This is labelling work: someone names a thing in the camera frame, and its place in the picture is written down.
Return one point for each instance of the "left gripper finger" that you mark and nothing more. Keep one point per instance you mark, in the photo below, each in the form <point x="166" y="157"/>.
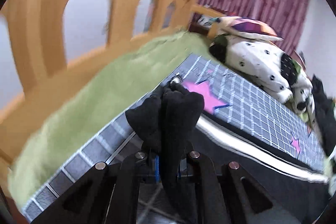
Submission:
<point x="156" y="169"/>

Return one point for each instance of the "black pants with white stripe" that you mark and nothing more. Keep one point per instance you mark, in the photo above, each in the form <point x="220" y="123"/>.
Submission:
<point x="211" y="174"/>

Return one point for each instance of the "green fleece bed sheet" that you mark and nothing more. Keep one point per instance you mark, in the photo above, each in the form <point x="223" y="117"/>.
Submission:
<point x="111" y="91"/>

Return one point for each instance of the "blue checked star blanket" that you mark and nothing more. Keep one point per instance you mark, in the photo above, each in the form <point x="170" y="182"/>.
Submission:
<point x="244" y="109"/>

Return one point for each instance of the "white strawberry print quilt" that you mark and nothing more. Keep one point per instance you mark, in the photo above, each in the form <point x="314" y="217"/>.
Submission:
<point x="276" y="73"/>

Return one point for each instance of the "purple patterned cushion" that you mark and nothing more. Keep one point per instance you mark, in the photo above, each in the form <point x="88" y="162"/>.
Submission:
<point x="247" y="28"/>

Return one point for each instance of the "black quilted jacket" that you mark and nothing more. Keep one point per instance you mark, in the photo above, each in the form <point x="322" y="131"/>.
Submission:
<point x="324" y="113"/>

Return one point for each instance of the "wooden bed frame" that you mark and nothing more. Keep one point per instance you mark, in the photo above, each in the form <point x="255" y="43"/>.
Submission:
<point x="48" y="79"/>

